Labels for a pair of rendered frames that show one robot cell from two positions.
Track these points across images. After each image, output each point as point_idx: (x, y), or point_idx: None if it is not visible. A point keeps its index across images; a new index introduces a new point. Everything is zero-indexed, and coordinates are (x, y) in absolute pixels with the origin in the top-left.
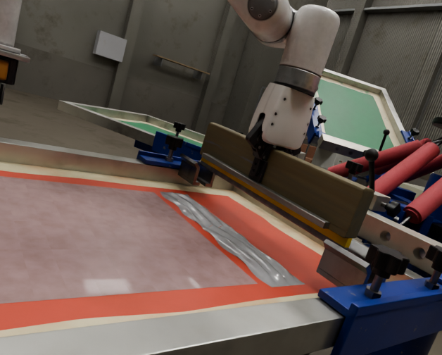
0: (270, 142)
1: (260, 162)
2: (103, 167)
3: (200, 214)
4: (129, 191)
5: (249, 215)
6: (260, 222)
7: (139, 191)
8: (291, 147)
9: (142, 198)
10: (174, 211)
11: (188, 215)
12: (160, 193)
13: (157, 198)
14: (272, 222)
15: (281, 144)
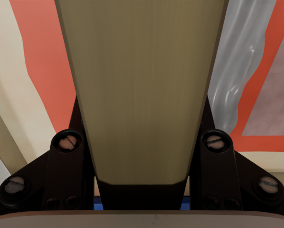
0: (252, 214)
1: (208, 128)
2: None
3: (237, 51)
4: None
5: (64, 79)
6: (53, 46)
7: (271, 133)
8: (53, 216)
9: None
10: (274, 68)
11: (258, 54)
12: (229, 134)
13: (260, 113)
14: (11, 46)
15: (164, 220)
